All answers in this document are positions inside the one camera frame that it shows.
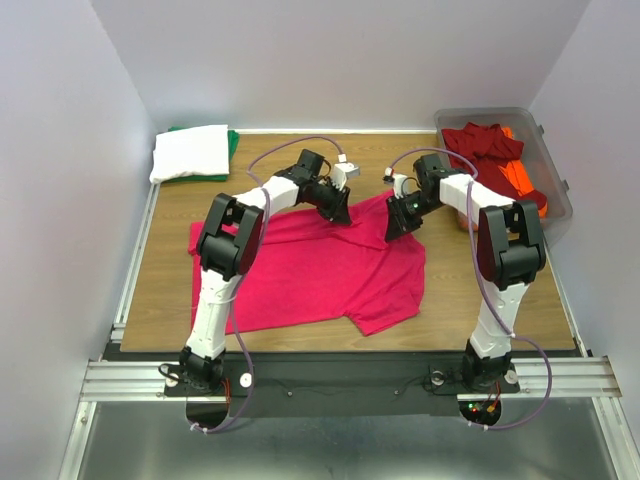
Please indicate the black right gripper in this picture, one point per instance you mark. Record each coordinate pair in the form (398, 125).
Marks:
(398, 223)

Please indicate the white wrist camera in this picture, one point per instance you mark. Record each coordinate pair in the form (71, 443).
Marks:
(342, 172)
(397, 181)

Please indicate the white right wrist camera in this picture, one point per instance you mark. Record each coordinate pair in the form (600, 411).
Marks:
(397, 181)

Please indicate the clear plastic storage bin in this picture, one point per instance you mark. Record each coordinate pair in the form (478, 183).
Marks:
(536, 158)

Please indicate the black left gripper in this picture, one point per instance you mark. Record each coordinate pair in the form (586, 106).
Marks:
(337, 210)

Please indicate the dark red t shirt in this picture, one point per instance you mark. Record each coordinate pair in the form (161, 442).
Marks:
(485, 150)

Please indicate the folded green t shirt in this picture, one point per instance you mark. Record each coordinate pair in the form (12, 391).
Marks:
(233, 145)

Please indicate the aluminium mounting rail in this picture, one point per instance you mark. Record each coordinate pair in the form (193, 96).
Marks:
(572, 378)

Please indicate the folded white t shirt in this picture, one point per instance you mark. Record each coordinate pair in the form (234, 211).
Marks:
(192, 152)

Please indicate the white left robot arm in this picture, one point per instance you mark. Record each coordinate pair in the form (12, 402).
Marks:
(229, 243)

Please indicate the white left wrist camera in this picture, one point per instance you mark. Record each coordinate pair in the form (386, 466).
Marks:
(342, 172)

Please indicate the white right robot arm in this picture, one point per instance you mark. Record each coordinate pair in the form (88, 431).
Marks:
(507, 246)

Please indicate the pink t shirt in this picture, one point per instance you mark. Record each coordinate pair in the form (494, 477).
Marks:
(310, 270)

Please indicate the orange t shirt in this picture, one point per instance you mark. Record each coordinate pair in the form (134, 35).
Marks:
(525, 185)

